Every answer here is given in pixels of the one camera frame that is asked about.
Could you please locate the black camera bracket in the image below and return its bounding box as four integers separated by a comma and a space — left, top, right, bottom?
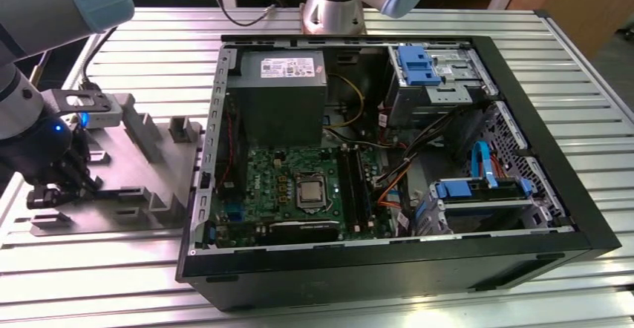
42, 88, 114, 114

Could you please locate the black open PC case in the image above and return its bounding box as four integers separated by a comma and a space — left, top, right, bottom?
175, 33, 624, 312

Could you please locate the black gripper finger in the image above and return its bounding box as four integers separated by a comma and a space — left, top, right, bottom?
52, 178, 91, 200
68, 145, 104, 191

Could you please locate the hard disk in blue carrier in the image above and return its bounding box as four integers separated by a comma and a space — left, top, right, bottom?
431, 177, 537, 205

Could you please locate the blue flat data wire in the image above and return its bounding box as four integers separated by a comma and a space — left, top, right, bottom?
470, 140, 499, 190

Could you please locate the red wire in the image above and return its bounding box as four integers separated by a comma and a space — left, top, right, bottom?
223, 114, 238, 185

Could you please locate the blue plastic drive carrier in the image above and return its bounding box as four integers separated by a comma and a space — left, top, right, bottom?
395, 45, 443, 87

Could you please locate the orange wire bundle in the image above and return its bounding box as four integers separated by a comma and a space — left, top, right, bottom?
375, 164, 413, 209

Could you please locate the black graphics card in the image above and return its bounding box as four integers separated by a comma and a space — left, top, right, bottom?
267, 219, 343, 244

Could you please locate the metal drive cage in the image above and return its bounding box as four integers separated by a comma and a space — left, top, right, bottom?
386, 44, 499, 128

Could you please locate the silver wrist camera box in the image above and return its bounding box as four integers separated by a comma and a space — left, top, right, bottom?
74, 94, 123, 129

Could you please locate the CPU socket with metal cover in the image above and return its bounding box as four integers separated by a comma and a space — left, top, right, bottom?
294, 171, 334, 214

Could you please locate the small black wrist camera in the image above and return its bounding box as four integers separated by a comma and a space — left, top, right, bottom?
27, 187, 66, 210

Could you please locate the green motherboard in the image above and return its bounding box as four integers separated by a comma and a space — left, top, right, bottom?
212, 144, 398, 249

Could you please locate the silver CPU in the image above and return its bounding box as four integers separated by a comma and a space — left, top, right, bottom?
298, 181, 326, 201

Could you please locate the grey power supply unit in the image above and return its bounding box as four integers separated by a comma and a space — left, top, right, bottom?
226, 48, 329, 149

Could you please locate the black camera cable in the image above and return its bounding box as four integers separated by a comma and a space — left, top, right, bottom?
79, 27, 118, 90

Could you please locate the dark RAM stick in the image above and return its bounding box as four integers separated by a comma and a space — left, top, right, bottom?
95, 188, 150, 200

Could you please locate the grey parts rack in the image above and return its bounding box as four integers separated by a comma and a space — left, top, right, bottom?
30, 93, 204, 237

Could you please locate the yellow wire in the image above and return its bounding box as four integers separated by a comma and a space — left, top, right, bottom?
326, 73, 367, 128

